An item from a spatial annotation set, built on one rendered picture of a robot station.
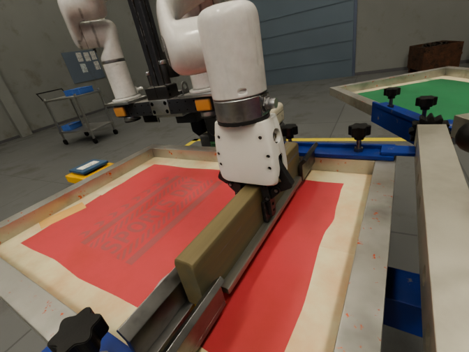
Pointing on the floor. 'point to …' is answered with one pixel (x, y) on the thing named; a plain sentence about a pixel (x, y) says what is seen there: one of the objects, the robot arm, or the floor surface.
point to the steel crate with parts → (434, 55)
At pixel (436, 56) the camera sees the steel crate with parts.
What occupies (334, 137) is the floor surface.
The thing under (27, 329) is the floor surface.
